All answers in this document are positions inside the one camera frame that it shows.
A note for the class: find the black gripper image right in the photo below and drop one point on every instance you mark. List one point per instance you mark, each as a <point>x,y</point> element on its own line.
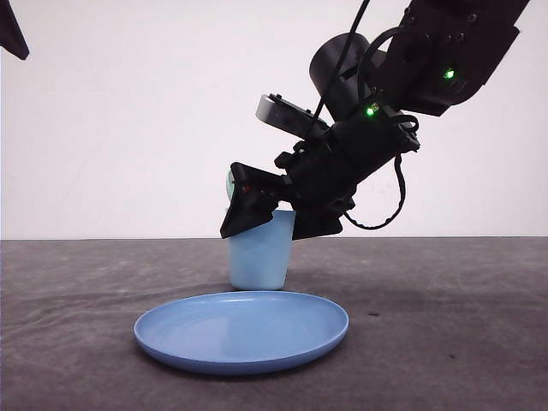
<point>324,171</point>

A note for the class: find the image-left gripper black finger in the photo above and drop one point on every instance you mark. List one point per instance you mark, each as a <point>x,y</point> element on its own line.
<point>12,38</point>

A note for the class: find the light blue plastic cup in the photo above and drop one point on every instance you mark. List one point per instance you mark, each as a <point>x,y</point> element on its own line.
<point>259,257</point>

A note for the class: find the mint green plastic spoon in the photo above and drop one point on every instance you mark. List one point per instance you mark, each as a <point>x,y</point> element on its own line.
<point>230,185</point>

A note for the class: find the blue plastic plate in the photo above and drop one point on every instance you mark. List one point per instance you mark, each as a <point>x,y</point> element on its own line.
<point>241,333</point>

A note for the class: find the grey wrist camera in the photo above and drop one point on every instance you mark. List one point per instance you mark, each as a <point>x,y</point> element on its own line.
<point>280,113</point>

